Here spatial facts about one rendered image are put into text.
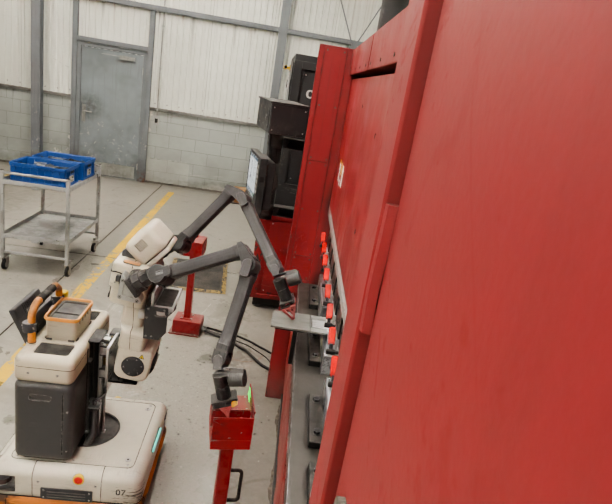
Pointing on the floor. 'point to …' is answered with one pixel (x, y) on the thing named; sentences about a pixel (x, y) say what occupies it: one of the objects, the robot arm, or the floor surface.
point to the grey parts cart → (48, 220)
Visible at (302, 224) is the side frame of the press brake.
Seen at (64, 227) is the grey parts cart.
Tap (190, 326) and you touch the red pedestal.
